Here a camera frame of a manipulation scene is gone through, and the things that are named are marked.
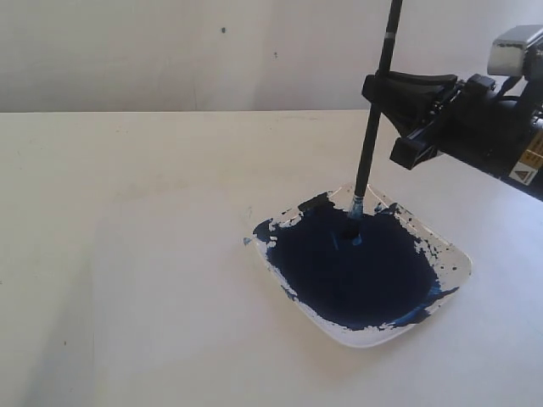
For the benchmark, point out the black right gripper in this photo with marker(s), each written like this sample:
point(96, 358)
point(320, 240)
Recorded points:
point(498, 134)

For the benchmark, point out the black paintbrush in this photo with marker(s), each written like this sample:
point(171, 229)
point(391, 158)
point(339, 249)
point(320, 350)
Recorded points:
point(356, 212)

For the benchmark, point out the white sheet of paper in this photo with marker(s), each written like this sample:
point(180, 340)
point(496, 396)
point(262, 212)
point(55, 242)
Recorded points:
point(173, 273)

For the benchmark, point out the white plate with blue paint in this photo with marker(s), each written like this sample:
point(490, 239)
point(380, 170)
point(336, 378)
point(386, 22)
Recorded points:
point(366, 289)

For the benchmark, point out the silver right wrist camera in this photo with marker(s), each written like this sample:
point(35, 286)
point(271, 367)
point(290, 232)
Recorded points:
point(508, 52)

